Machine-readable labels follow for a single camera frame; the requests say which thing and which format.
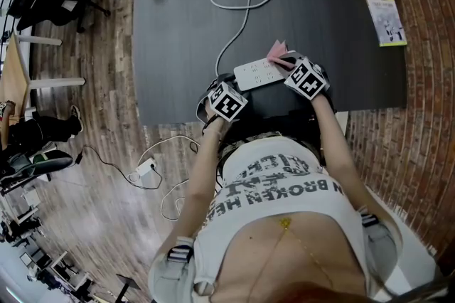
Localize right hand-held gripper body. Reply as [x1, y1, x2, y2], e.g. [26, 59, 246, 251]
[283, 57, 334, 102]

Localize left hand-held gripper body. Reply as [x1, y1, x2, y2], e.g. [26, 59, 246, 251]
[197, 80, 249, 124]

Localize pink cloth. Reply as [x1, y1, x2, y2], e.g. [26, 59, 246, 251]
[266, 39, 289, 65]

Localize person's left forearm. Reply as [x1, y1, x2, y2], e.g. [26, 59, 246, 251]
[179, 118, 232, 213]

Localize person's right forearm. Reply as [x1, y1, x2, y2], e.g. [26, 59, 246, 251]
[311, 93, 356, 196]

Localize black jeans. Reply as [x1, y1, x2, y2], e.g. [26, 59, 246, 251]
[216, 105, 337, 167]

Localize yellow-edged booklet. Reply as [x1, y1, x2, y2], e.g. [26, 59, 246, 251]
[362, 0, 408, 48]

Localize white floor power strip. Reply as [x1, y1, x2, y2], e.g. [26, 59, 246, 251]
[135, 157, 158, 178]

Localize white printed t-shirt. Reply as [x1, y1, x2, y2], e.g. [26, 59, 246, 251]
[191, 136, 370, 299]

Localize black green office chair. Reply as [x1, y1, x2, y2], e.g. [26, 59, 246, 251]
[0, 148, 74, 194]

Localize wooden table white legs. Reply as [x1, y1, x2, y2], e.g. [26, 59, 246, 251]
[0, 31, 87, 119]

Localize white floor cable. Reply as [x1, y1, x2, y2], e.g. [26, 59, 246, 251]
[136, 134, 200, 221]

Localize gold necklace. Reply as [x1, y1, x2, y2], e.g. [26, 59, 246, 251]
[245, 217, 335, 295]

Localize black floor cable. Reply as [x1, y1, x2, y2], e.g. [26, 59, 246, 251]
[80, 144, 164, 191]

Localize grey backpack shoulder strap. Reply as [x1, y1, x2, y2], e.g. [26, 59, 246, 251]
[357, 205, 402, 295]
[149, 235, 196, 303]

